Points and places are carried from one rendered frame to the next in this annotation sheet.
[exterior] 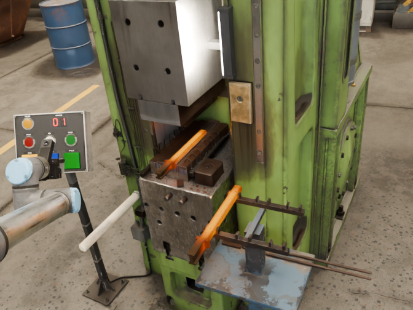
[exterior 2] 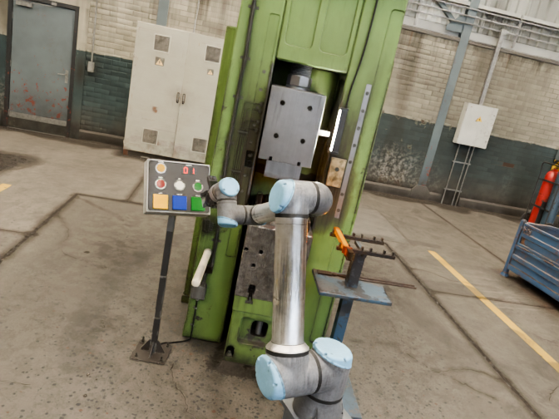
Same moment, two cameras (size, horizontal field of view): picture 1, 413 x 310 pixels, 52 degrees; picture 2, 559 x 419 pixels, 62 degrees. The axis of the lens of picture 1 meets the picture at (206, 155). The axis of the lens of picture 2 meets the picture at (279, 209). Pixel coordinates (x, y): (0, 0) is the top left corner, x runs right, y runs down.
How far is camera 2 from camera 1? 1.73 m
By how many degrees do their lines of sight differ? 35
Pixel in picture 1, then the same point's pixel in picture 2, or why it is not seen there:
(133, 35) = (283, 112)
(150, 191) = (256, 236)
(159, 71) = (295, 140)
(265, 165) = (338, 220)
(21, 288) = (52, 359)
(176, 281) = (239, 330)
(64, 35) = not seen: outside the picture
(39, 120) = (171, 167)
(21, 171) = (234, 186)
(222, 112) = not seen: hidden behind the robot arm
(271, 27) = (368, 125)
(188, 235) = not seen: hidden behind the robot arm
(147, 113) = (272, 171)
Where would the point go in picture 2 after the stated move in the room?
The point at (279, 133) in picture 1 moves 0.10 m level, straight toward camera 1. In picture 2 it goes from (356, 195) to (364, 201)
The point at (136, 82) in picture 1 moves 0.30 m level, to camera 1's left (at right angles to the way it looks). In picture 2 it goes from (271, 146) to (222, 140)
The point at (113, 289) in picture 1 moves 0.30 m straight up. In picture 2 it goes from (163, 351) to (170, 307)
